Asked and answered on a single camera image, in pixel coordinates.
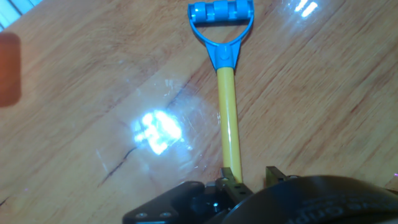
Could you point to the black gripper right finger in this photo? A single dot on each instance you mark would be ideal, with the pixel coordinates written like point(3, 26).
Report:
point(276, 178)

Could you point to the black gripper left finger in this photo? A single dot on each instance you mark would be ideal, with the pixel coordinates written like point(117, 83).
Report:
point(236, 188)

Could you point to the blue yellow toy shovel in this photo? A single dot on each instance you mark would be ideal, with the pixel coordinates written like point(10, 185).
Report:
point(228, 124)

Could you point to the orange green toy shovel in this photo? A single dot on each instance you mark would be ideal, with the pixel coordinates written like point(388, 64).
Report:
point(9, 71)

